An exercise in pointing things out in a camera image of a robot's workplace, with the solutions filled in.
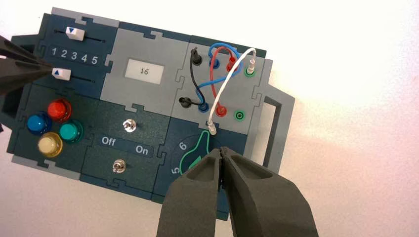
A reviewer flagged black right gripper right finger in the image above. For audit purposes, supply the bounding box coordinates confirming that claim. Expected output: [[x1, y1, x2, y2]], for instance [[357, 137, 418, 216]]
[[221, 147, 319, 237]]

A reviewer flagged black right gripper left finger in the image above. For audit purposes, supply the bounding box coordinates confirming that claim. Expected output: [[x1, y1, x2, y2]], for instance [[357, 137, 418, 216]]
[[156, 149, 223, 237]]

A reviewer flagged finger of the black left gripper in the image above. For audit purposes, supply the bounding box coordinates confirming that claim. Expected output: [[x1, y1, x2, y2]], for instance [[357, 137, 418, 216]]
[[0, 35, 40, 63], [0, 59, 53, 97]]

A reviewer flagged white slider knob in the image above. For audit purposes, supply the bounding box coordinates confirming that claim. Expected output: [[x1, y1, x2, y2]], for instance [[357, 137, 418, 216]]
[[51, 68, 72, 81], [65, 27, 86, 41]]

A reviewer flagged grey and blue control box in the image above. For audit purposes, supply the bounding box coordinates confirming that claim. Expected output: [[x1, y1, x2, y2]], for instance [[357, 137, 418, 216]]
[[0, 7, 295, 221]]

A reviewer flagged blue push button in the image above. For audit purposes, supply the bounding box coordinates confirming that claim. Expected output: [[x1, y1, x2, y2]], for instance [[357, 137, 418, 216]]
[[27, 112, 52, 135]]

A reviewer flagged green rotary knob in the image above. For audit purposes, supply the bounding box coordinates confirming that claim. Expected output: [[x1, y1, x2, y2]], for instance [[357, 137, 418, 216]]
[[178, 130, 212, 174]]

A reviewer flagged red push button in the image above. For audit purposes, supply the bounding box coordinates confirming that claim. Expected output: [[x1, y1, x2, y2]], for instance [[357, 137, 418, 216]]
[[47, 98, 73, 123]]

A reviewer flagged yellow push button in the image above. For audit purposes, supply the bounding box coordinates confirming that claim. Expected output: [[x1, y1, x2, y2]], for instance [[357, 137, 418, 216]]
[[38, 132, 63, 158]]

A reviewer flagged teal push button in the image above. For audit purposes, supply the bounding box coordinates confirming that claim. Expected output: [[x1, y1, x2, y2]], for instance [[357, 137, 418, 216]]
[[59, 120, 84, 144]]

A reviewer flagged white number display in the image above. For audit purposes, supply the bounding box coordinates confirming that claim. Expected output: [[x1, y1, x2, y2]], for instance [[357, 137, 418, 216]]
[[124, 59, 165, 85]]

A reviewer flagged white banana plug cable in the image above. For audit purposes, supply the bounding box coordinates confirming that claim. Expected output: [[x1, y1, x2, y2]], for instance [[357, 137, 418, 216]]
[[207, 47, 257, 136]]

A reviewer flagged black banana plug cable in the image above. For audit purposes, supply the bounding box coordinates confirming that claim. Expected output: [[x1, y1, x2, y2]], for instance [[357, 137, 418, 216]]
[[179, 46, 208, 110]]

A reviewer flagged red banana plug cable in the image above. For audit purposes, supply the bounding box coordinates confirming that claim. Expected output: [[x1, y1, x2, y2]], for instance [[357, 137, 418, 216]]
[[211, 46, 237, 118]]

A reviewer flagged blue banana plug cable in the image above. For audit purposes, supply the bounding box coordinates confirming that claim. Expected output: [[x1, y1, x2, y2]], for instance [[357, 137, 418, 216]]
[[196, 42, 244, 114]]

